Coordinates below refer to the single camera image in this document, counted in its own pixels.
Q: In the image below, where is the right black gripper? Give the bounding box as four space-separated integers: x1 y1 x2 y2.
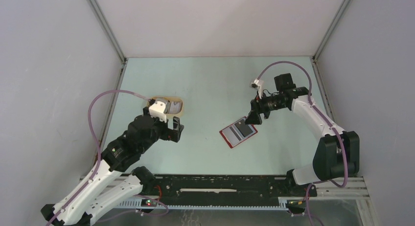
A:
244 90 287 125

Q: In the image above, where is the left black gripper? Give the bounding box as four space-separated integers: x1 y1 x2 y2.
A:
140 107 184 153

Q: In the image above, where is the black credit card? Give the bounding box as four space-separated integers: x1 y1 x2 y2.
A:
234 119 255 138

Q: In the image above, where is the red leather card holder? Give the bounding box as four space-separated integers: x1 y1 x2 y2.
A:
219 116 258 149

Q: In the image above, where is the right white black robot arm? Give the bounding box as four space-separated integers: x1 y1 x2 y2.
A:
245 73 360 196

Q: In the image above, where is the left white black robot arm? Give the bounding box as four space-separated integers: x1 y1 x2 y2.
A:
41 107 184 226

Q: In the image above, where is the white grey credit card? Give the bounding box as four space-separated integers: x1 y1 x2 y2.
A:
167 101 183 114

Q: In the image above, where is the beige oval tray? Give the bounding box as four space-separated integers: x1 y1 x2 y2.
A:
146 96 184 118

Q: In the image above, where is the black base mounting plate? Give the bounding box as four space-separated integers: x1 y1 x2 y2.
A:
142 174 317 207

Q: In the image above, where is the left controller board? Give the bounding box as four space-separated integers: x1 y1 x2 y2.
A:
141 199 158 207

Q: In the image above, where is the controller board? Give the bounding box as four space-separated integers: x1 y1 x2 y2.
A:
286 201 306 208
141 199 158 207

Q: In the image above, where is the right controller board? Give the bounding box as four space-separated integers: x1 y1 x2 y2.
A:
286 201 306 208

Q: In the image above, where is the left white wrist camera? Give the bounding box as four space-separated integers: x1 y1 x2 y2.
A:
149 100 169 123

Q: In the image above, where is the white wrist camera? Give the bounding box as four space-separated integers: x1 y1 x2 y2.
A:
149 100 169 123
250 78 264 99

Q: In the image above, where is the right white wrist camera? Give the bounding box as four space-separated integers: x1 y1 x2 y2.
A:
250 78 264 99

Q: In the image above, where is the white cable duct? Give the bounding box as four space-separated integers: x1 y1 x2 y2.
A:
113 198 294 211

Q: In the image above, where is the aluminium frame rail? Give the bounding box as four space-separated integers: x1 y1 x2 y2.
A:
79 176 370 199

